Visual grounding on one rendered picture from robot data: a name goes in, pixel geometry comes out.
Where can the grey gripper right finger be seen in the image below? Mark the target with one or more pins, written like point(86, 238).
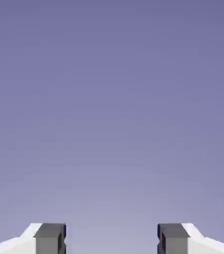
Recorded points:
point(175, 240)

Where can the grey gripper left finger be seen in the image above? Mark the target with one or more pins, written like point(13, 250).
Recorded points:
point(48, 240)

